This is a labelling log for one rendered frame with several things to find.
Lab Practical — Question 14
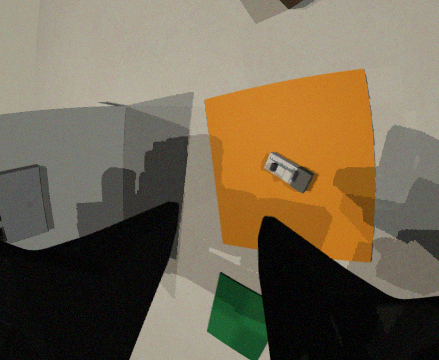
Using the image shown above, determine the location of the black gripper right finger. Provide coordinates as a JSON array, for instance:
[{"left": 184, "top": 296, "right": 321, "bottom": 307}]
[{"left": 258, "top": 215, "right": 439, "bottom": 360}]

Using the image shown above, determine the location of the brown block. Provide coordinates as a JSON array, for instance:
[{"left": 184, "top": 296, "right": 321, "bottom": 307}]
[{"left": 280, "top": 0, "right": 303, "bottom": 9}]

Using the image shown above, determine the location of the orange square mat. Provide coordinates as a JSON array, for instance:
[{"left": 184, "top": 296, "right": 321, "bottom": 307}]
[{"left": 204, "top": 68, "right": 375, "bottom": 263}]

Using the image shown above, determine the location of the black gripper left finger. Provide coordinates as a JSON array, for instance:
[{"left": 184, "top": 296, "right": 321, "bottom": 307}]
[{"left": 0, "top": 201, "right": 179, "bottom": 360}]

